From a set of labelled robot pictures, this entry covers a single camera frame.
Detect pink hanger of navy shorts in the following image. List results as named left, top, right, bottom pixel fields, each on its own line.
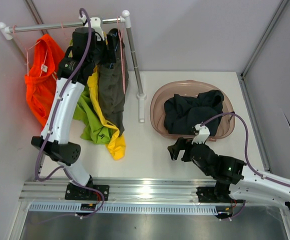
left=116, top=16, right=126, bottom=95

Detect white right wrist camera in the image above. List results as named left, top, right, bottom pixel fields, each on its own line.
left=191, top=124, right=210, bottom=145

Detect blue hanger of olive shorts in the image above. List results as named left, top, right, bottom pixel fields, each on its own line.
left=107, top=28, right=119, bottom=69

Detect pink translucent plastic basin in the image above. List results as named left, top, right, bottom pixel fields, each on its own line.
left=150, top=80, right=235, bottom=142

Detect aluminium mounting rail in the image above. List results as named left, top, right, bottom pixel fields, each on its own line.
left=19, top=177, right=216, bottom=205

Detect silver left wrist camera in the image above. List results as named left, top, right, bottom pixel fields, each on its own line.
left=78, top=14, right=105, bottom=41

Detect white slotted cable duct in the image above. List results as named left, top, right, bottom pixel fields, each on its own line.
left=28, top=202, right=218, bottom=216

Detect yellow shorts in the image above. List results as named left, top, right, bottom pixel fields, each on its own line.
left=87, top=66, right=126, bottom=161

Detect aluminium corner frame profile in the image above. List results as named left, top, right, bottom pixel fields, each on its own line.
left=239, top=0, right=290, bottom=78

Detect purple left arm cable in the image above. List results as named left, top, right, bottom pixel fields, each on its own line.
left=33, top=7, right=105, bottom=221

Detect orange shorts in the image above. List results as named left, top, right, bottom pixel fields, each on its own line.
left=24, top=34, right=65, bottom=127

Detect lime green shorts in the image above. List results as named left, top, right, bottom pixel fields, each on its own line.
left=73, top=86, right=110, bottom=145

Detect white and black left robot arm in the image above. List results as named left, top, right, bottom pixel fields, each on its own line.
left=31, top=25, right=115, bottom=201

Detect pink hanger of orange shorts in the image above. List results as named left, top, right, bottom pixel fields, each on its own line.
left=12, top=25, right=64, bottom=79

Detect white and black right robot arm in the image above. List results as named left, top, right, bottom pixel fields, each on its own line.
left=167, top=137, right=290, bottom=211

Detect olive green shorts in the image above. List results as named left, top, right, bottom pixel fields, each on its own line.
left=98, top=60, right=129, bottom=136

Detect metal clothes rack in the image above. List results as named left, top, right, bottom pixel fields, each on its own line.
left=0, top=10, right=147, bottom=123

